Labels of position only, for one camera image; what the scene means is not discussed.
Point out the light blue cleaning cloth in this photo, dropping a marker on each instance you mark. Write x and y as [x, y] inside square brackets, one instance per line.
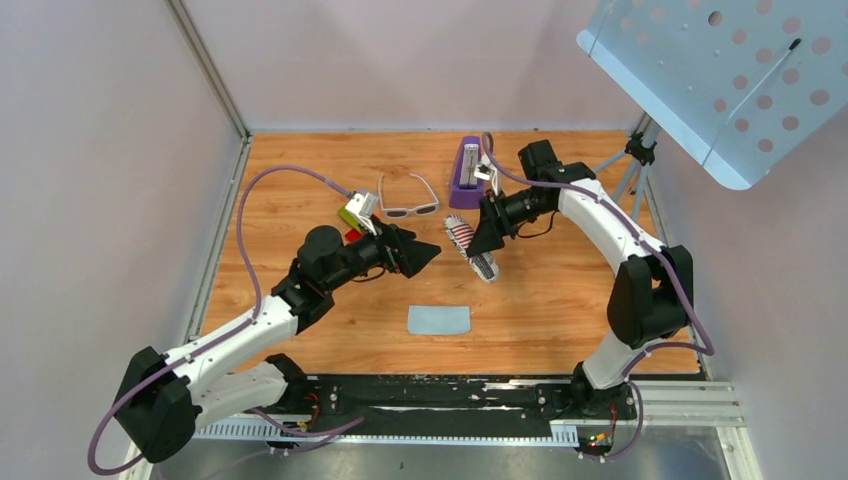
[438, 320]

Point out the light blue music stand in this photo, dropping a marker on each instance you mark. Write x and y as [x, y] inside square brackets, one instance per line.
[740, 86]

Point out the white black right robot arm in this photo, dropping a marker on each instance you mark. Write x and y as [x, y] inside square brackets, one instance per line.
[652, 294]

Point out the green rectangular block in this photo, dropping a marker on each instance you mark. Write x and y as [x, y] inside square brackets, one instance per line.
[349, 219]

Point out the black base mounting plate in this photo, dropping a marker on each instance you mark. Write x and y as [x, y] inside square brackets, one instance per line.
[442, 405]

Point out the purple metronome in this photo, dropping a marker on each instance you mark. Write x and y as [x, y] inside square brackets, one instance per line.
[466, 189]

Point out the red plastic piece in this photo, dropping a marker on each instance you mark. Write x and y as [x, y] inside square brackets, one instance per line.
[352, 235]

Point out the white frame sunglasses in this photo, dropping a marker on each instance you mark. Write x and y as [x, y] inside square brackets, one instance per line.
[405, 207]

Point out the aluminium frame rail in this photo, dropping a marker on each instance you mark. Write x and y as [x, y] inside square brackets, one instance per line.
[685, 429]

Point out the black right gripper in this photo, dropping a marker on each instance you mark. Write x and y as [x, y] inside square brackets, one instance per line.
[490, 232]

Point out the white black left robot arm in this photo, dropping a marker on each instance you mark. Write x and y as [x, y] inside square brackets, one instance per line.
[165, 398]

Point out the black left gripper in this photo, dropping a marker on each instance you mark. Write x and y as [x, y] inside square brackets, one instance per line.
[399, 251]

